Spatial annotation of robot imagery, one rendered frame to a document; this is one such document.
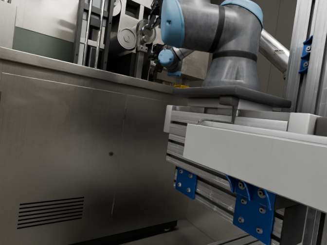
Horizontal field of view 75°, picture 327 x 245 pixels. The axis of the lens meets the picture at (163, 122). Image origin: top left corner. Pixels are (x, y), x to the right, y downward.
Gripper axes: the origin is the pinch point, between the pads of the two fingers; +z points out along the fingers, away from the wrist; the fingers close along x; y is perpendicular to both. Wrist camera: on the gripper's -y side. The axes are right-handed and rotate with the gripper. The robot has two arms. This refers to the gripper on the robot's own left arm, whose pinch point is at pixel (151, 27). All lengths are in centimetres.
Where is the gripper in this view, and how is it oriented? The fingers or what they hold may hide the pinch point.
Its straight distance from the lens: 145.5
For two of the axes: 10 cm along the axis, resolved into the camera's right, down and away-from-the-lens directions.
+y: -2.6, -8.3, 5.0
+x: -8.2, -0.9, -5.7
